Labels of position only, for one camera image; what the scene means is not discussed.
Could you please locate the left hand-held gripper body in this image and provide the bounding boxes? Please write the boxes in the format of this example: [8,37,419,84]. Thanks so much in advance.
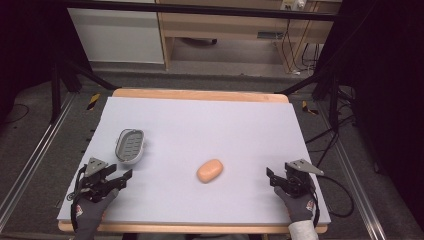
[75,157,118,204]

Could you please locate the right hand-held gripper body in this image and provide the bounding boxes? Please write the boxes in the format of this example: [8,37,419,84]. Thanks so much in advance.
[281,158,325,198]

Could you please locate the grey soap dish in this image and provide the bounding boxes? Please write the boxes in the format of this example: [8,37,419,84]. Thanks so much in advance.
[114,128,146,165]

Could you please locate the orange soap bar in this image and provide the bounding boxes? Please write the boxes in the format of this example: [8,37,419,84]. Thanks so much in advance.
[195,158,225,184]

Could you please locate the person's right hand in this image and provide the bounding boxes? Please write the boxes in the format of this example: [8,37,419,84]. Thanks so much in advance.
[273,186,317,224]

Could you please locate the person's left hand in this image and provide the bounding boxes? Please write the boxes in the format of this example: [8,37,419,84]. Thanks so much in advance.
[72,188,120,240]

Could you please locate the yellow black floor marker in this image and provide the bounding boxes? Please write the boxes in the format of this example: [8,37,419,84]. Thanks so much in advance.
[86,93,102,112]
[301,100,320,116]

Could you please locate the white table mat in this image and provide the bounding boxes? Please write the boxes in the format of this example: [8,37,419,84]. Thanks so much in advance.
[56,96,332,226]

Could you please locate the wooden table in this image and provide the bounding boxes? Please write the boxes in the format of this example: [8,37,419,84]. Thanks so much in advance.
[57,87,329,235]

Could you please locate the white cabinet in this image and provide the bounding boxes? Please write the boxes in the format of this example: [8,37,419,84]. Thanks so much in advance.
[67,0,166,65]

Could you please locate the wooden desk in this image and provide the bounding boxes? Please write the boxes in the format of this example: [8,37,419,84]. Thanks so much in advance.
[155,0,342,74]

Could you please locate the white power strip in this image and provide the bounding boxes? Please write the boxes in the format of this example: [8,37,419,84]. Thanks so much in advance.
[280,0,307,11]

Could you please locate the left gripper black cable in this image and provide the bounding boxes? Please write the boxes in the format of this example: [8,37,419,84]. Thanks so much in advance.
[65,165,88,233]

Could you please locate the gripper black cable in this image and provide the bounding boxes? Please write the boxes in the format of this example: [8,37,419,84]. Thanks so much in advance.
[65,165,88,233]
[309,174,355,228]

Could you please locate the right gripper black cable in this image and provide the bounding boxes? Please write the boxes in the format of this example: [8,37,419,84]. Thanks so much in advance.
[309,174,355,228]

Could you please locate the black floor cables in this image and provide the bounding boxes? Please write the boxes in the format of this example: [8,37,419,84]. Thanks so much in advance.
[304,84,358,168]

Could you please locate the metal floor rail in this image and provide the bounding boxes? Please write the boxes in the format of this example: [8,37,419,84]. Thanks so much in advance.
[0,92,76,231]
[318,99,396,240]

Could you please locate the black metal frame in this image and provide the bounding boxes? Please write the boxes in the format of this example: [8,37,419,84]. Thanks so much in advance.
[49,0,354,125]

